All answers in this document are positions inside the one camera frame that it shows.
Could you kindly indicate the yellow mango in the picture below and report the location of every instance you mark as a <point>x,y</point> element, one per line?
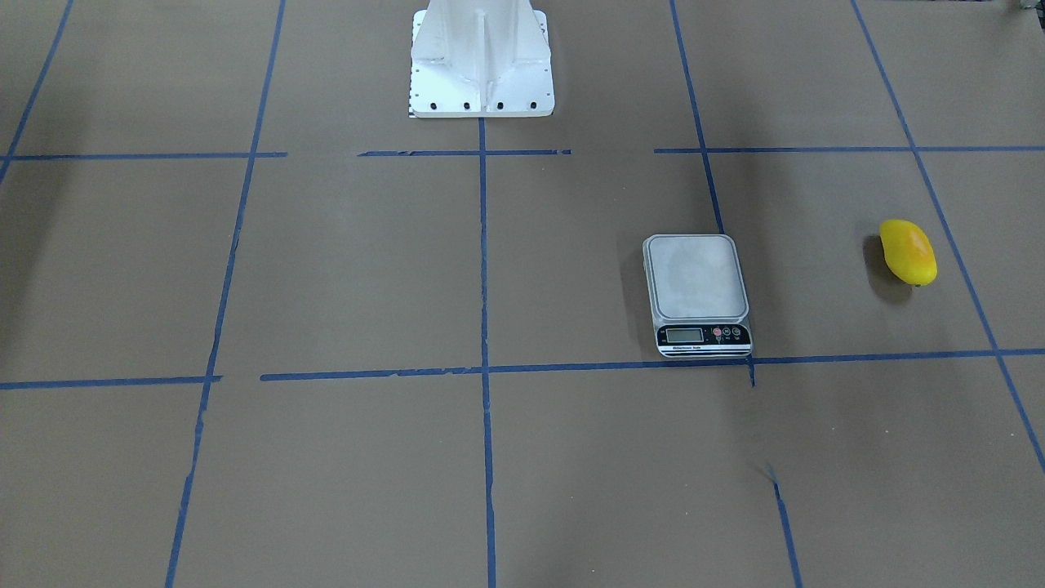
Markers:
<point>908,252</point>

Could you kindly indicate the silver digital kitchen scale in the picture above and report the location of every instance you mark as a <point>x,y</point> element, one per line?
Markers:
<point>698,301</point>

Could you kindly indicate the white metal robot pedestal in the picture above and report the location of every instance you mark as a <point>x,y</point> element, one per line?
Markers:
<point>480,59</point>

